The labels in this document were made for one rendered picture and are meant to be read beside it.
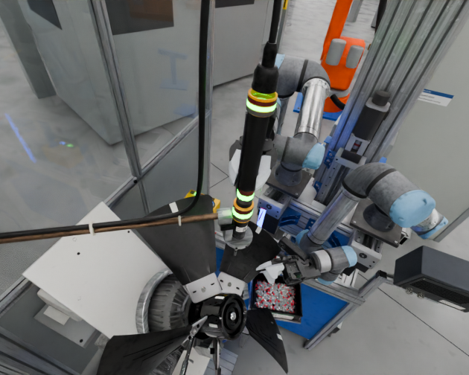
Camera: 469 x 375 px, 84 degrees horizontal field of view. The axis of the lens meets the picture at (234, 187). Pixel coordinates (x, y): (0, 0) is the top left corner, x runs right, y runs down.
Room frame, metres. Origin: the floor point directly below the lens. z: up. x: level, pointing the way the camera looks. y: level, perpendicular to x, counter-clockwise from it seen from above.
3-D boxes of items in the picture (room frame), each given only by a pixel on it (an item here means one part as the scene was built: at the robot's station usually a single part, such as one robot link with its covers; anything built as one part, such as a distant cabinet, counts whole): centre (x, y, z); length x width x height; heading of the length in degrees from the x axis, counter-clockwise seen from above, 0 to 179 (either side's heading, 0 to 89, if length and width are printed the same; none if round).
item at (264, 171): (0.38, -0.05, 1.64); 0.09 x 0.03 x 0.06; 1
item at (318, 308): (0.68, -0.23, 0.45); 0.82 x 0.01 x 0.66; 72
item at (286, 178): (1.09, -0.29, 1.09); 0.15 x 0.15 x 0.10
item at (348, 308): (0.55, -0.64, 0.39); 0.04 x 0.04 x 0.78; 72
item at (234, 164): (0.39, 0.00, 1.64); 0.09 x 0.03 x 0.06; 164
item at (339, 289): (0.68, -0.23, 0.82); 0.90 x 0.04 x 0.08; 72
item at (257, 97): (0.37, -0.02, 1.80); 0.04 x 0.04 x 0.03
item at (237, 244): (0.36, -0.01, 1.50); 0.09 x 0.07 x 0.10; 107
